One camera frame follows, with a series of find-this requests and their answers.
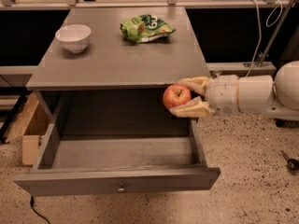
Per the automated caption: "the white ceramic bowl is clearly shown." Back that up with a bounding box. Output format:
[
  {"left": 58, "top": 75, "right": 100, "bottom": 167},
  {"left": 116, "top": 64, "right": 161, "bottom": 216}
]
[{"left": 55, "top": 24, "right": 92, "bottom": 53}]

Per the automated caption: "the grey cabinet with counter top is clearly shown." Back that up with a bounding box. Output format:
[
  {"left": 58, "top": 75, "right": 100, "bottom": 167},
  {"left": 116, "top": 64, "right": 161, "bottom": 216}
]
[{"left": 25, "top": 6, "right": 215, "bottom": 123}]

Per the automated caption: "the wooden block structure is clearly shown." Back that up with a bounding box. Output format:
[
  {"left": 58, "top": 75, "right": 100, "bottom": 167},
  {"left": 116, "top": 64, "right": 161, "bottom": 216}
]
[{"left": 7, "top": 93, "right": 50, "bottom": 165}]

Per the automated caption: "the black floor cable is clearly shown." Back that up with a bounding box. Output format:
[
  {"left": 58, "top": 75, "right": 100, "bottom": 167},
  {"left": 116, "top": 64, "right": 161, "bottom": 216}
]
[{"left": 29, "top": 195, "right": 51, "bottom": 224}]

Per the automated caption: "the green chip bag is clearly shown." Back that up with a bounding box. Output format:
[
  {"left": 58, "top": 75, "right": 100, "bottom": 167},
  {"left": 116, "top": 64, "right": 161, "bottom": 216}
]
[{"left": 120, "top": 14, "right": 176, "bottom": 44}]

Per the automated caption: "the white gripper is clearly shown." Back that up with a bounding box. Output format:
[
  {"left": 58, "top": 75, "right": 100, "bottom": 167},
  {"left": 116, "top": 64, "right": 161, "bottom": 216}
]
[{"left": 170, "top": 75, "right": 239, "bottom": 118}]

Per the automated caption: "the grey open top drawer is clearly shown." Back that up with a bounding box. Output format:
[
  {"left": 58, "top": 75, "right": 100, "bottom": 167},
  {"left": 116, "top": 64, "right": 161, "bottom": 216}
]
[{"left": 14, "top": 89, "right": 221, "bottom": 196}]

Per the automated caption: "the black caster wheel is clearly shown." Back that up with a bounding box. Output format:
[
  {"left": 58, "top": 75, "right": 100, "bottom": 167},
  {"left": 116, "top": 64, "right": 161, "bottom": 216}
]
[{"left": 281, "top": 151, "right": 299, "bottom": 172}]

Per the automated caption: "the grey metal rail frame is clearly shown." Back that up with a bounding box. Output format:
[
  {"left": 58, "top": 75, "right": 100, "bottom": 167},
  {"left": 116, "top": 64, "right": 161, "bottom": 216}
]
[{"left": 1, "top": 0, "right": 255, "bottom": 91}]

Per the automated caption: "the metal drawer knob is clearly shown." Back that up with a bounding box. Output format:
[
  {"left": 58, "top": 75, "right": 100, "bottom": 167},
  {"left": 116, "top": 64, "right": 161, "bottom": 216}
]
[{"left": 117, "top": 183, "right": 126, "bottom": 193}]

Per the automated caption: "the red apple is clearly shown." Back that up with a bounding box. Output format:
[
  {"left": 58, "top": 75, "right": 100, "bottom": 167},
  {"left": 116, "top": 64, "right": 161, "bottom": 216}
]
[{"left": 163, "top": 84, "right": 192, "bottom": 110}]

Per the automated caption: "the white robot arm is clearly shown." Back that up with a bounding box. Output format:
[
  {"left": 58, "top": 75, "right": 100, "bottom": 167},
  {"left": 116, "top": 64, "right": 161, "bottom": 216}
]
[{"left": 170, "top": 61, "right": 299, "bottom": 121}]

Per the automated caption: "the thin metal rod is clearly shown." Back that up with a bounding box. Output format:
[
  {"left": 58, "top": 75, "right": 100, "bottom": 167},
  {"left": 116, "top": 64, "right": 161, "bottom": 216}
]
[{"left": 254, "top": 0, "right": 295, "bottom": 67}]

